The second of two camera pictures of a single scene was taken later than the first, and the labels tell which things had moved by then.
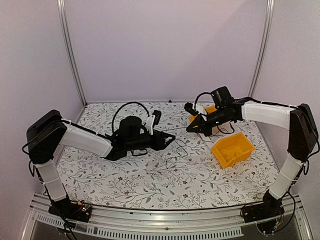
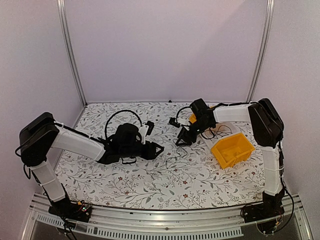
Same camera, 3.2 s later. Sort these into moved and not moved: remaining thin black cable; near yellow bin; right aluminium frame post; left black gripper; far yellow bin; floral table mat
Moved: left black gripper; remaining thin black cable
Not moved: far yellow bin; near yellow bin; floral table mat; right aluminium frame post
